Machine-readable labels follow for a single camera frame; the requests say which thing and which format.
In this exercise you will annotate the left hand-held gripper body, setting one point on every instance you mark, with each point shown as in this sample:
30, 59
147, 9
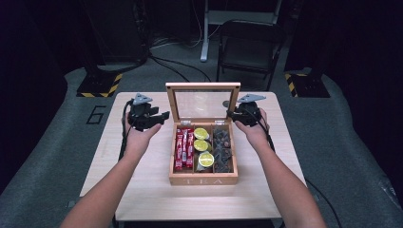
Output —
139, 115

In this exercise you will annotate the black table grommet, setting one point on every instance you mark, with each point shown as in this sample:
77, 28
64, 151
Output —
225, 103

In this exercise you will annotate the white desk frame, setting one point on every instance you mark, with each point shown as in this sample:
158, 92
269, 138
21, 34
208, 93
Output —
205, 38

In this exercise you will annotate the pile of dark tea packets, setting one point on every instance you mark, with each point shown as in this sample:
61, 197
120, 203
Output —
221, 148

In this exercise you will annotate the black folding chair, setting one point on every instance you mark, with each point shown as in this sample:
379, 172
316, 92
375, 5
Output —
248, 50

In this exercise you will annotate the grey tape strip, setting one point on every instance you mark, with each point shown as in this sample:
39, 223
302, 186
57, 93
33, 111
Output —
71, 203

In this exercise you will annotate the black metal stand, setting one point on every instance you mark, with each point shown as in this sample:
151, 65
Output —
93, 47
316, 47

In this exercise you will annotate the person's right hand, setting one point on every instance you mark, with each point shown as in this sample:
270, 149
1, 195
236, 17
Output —
258, 134

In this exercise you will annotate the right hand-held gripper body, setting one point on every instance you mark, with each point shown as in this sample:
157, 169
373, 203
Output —
250, 114

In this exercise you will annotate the wooden tea box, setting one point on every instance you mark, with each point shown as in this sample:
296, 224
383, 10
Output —
202, 180

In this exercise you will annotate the person's left hand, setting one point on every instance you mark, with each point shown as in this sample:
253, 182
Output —
138, 141

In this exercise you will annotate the black yellow striped base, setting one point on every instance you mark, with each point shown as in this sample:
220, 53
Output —
98, 87
309, 87

